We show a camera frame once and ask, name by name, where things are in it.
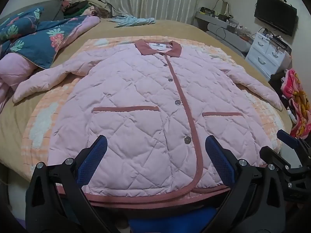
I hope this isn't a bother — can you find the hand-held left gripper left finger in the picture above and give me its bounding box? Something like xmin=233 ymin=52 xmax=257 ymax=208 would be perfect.
xmin=25 ymin=135 xmax=121 ymax=233

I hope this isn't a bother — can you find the orange checked blanket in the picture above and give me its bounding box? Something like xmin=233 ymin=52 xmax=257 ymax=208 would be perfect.
xmin=21 ymin=36 xmax=287 ymax=199

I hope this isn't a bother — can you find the blue cloth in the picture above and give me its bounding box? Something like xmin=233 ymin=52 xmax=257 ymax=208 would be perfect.
xmin=129 ymin=207 xmax=217 ymax=233

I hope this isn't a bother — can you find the black wall television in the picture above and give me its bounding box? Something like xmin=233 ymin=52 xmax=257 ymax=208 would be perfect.
xmin=254 ymin=0 xmax=297 ymax=37

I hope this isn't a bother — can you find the assorted desk clutter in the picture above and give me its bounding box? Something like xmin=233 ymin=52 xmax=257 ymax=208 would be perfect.
xmin=199 ymin=0 xmax=253 ymax=39

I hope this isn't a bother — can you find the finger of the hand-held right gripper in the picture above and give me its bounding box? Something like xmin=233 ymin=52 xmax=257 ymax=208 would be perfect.
xmin=259 ymin=146 xmax=293 ymax=175
xmin=277 ymin=130 xmax=311 ymax=152

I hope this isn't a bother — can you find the light blue garment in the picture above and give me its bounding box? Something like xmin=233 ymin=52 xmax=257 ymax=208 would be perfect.
xmin=108 ymin=15 xmax=156 ymax=28

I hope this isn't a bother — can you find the pile of clothes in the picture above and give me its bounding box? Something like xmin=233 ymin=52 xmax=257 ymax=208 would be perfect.
xmin=62 ymin=0 xmax=117 ymax=18

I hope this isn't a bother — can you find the bed with tan sheet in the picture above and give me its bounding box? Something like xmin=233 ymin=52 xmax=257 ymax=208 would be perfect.
xmin=0 ymin=17 xmax=294 ymax=182

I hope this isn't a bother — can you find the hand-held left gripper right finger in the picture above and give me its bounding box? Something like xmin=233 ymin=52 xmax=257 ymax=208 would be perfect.
xmin=202 ymin=135 xmax=286 ymax=233

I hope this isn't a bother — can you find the white drawer cabinet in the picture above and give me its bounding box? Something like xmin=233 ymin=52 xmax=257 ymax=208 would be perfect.
xmin=245 ymin=32 xmax=292 ymax=80

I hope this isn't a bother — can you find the pink cartoon towel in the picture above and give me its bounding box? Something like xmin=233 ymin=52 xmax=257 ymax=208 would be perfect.
xmin=280 ymin=68 xmax=311 ymax=139

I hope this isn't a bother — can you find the grey pillow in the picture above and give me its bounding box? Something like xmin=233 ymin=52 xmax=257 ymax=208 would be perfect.
xmin=0 ymin=0 xmax=65 ymax=27

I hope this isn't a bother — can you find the grey desk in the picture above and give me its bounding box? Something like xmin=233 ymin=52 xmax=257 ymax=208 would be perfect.
xmin=196 ymin=12 xmax=253 ymax=59

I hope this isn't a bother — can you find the pink quilted jacket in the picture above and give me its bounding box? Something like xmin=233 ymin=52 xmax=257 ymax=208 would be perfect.
xmin=13 ymin=39 xmax=283 ymax=205

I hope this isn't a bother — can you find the blue floral duvet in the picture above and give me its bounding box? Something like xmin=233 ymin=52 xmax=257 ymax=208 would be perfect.
xmin=0 ymin=6 xmax=101 ymax=113

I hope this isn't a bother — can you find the dark cloth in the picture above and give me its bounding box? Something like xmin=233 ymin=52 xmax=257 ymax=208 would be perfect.
xmin=270 ymin=72 xmax=287 ymax=99

